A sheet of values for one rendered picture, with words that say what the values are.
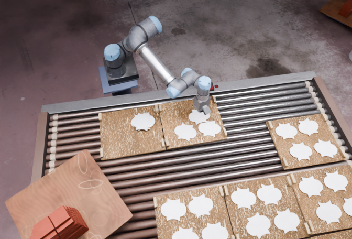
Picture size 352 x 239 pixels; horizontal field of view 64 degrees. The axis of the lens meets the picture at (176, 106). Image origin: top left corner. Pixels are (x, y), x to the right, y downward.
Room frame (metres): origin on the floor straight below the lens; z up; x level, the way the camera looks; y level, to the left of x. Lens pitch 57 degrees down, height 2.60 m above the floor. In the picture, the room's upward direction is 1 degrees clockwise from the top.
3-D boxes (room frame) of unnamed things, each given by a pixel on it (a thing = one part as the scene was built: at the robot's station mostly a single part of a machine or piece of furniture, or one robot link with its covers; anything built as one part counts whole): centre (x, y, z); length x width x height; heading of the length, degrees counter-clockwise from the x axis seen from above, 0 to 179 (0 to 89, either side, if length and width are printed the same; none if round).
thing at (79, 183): (0.34, 0.57, 1.03); 0.50 x 0.50 x 0.02; 40
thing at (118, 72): (1.39, 0.46, 0.99); 0.15 x 0.15 x 0.10
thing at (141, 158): (0.76, -0.15, 0.90); 1.95 x 0.05 x 0.05; 101
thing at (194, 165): (0.66, -0.17, 0.90); 1.95 x 0.05 x 0.05; 101
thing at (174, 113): (0.96, -0.11, 0.93); 0.41 x 0.35 x 0.02; 102
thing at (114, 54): (1.40, 0.46, 1.10); 0.13 x 0.12 x 0.14; 137
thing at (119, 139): (0.87, 0.30, 0.93); 0.41 x 0.35 x 0.02; 102
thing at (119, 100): (1.22, -0.07, 0.89); 2.08 x 0.08 x 0.06; 101
